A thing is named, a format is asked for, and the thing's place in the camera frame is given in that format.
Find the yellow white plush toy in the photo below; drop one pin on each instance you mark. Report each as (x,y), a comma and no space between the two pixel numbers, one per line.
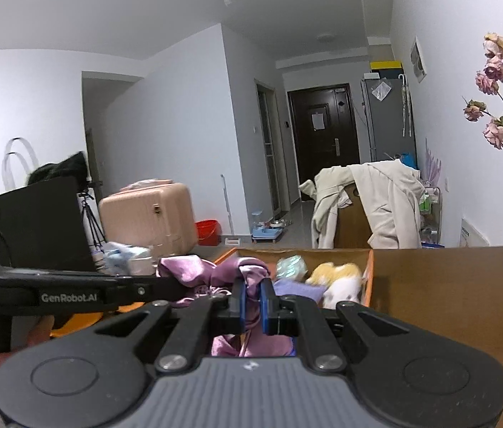
(342,285)

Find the lavender soft cloth item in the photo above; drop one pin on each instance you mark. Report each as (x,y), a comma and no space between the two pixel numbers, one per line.
(298,290)

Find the orange cardboard box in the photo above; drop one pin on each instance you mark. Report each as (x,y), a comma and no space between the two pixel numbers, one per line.
(336,256)

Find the clear plastic bag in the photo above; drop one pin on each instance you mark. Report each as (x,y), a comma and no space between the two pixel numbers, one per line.
(380,90)

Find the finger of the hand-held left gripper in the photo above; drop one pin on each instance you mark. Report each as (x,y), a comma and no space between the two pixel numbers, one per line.
(141,290)

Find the grey refrigerator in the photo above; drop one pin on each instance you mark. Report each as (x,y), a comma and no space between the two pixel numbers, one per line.
(387,125)

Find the black tripod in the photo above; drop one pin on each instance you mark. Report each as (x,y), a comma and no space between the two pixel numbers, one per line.
(93,223)

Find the green bottle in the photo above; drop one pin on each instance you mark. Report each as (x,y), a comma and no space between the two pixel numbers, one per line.
(425,200)

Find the brown cardboard box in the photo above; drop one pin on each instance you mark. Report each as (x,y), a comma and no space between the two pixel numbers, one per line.
(354,223)

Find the white paper notice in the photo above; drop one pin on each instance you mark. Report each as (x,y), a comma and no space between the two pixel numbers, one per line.
(318,121)

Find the purple satin cloth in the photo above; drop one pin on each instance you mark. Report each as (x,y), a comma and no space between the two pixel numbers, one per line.
(189,272)

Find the pink suitcase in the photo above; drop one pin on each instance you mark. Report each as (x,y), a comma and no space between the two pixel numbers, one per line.
(144,218)

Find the white wall-mounted box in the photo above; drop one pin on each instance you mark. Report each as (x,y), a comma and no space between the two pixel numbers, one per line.
(474,234)

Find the beige coat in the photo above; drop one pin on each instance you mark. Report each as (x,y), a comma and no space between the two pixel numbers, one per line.
(389,205)

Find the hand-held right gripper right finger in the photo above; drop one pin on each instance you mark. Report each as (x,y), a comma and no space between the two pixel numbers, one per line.
(265,310)

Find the blue pet water feeder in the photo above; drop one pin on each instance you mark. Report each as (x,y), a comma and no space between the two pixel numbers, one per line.
(264,232)

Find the red bucket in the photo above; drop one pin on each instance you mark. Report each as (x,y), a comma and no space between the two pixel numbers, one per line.
(208,232)

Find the grey framed interior door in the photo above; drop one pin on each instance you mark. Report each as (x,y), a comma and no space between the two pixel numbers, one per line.
(269,151)

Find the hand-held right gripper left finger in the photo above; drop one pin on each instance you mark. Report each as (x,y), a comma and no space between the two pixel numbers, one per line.
(242,307)

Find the person's left hand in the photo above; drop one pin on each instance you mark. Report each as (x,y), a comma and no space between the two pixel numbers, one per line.
(42,330)

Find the dried pink roses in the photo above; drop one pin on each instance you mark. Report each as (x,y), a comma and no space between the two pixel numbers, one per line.
(496,133)

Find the teal white soft packet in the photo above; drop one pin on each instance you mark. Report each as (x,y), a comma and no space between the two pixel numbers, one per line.
(291,267)

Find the metal pet food bowls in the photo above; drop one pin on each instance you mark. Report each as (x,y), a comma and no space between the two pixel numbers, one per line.
(280,223)

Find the black fuzzy hat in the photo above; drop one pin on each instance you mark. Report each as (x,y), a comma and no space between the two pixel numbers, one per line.
(62,169)

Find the yellow black storage box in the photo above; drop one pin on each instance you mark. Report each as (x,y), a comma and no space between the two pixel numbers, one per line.
(389,64)

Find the dark entrance door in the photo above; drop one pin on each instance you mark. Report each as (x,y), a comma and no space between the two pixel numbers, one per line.
(322,151)

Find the plastic bag with blue packet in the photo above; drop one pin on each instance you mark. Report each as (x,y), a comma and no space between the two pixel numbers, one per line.
(122,258)

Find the black paper bag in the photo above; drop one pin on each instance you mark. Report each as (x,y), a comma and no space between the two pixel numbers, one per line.
(42,227)

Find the white hanging umbrella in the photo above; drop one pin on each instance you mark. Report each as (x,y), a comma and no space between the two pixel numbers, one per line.
(409,111)
(403,107)

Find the flat white box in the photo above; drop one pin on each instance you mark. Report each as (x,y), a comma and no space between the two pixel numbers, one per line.
(370,75)

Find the round ceiling light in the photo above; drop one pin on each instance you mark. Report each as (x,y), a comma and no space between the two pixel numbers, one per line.
(325,36)

